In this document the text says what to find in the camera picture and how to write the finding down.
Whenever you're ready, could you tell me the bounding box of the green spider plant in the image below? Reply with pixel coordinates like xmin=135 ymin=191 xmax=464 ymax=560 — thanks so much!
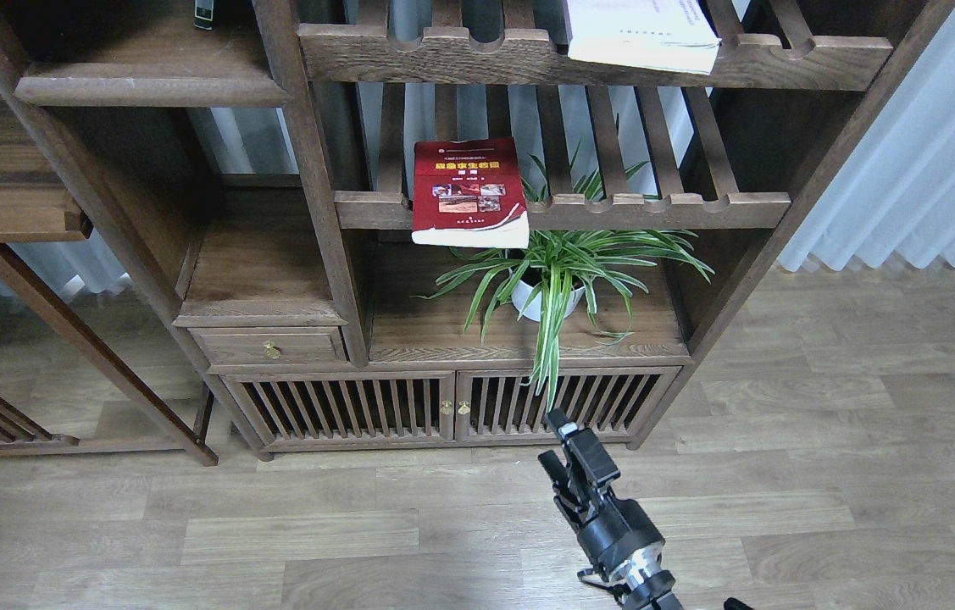
xmin=419 ymin=140 xmax=715 ymax=418

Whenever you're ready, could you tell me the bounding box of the left slatted cabinet door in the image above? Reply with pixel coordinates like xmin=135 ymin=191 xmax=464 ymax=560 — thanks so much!
xmin=221 ymin=371 xmax=455 ymax=452

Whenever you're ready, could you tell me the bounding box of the white book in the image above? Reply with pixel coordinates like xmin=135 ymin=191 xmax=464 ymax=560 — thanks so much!
xmin=563 ymin=1 xmax=721 ymax=75

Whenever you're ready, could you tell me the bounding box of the red paperback book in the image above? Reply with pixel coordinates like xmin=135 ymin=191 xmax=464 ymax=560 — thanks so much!
xmin=412 ymin=136 xmax=529 ymax=248

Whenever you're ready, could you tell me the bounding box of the right slatted cabinet door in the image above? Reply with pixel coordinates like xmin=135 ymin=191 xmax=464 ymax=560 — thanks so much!
xmin=454 ymin=366 xmax=679 ymax=446

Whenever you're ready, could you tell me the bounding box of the slatted cabinet door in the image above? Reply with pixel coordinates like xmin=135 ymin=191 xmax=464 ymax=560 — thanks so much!
xmin=221 ymin=371 xmax=455 ymax=452
xmin=454 ymin=366 xmax=679 ymax=446

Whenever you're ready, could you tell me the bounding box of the small dark object on shelf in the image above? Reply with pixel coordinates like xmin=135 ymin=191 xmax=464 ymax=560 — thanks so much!
xmin=193 ymin=0 xmax=216 ymax=31

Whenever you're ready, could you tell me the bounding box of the white curtain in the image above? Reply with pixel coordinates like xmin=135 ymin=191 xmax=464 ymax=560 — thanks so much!
xmin=778 ymin=9 xmax=955 ymax=271

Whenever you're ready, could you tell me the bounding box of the small wooden drawer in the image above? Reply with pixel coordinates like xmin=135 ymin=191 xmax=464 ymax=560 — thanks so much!
xmin=190 ymin=327 xmax=346 ymax=367

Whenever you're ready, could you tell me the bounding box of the white plant pot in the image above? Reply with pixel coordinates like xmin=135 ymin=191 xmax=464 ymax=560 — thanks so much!
xmin=511 ymin=268 xmax=586 ymax=323

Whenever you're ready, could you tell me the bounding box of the dark wooden bookshelf cabinet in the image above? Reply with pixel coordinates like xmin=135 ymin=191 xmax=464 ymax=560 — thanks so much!
xmin=0 ymin=1 xmax=955 ymax=458

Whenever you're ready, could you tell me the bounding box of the wooden side table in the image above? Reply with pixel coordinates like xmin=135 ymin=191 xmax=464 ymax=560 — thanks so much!
xmin=0 ymin=96 xmax=219 ymax=466

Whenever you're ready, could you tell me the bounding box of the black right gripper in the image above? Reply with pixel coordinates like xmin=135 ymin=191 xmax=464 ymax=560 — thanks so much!
xmin=538 ymin=408 xmax=664 ymax=585

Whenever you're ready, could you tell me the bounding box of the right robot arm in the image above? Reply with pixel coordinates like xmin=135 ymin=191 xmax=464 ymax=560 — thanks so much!
xmin=539 ymin=408 xmax=681 ymax=609

